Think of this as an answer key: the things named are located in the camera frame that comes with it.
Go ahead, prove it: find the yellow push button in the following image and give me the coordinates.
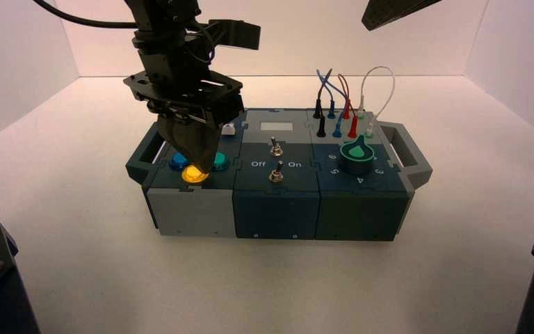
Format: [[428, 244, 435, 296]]
[[181, 164, 211, 184]]

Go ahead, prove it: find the green push button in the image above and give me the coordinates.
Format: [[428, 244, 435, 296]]
[[211, 152, 231, 173]]

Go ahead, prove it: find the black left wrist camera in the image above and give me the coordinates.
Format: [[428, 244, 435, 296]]
[[208, 19, 262, 51]]

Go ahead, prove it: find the black jumper cable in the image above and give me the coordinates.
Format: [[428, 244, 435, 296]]
[[311, 67, 334, 138]]

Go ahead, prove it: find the modular dark green control box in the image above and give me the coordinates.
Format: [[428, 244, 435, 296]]
[[124, 106, 434, 242]]

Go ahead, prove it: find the red jumper cable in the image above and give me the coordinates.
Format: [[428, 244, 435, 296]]
[[337, 73, 360, 139]]

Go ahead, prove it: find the grey box handle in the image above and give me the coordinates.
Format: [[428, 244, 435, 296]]
[[380, 121, 434, 190]]

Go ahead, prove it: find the grey display screen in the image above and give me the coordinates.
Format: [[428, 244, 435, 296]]
[[259, 121, 294, 132]]

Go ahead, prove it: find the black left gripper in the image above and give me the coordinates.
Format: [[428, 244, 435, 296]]
[[123, 46, 245, 171]]

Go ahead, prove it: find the blue jumper cable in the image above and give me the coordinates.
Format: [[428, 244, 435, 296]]
[[316, 67, 346, 139]]

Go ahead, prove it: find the dark green box handle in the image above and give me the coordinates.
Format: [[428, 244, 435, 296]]
[[124, 120, 169, 185]]

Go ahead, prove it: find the blue push button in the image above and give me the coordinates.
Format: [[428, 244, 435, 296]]
[[168, 152, 190, 171]]

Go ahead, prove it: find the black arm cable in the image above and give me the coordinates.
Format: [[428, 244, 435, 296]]
[[32, 0, 140, 30]]

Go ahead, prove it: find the white jumper cable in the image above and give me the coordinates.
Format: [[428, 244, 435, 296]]
[[357, 65, 396, 139]]

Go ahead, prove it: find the green rotary knob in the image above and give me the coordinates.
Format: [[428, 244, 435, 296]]
[[339, 135, 377, 175]]

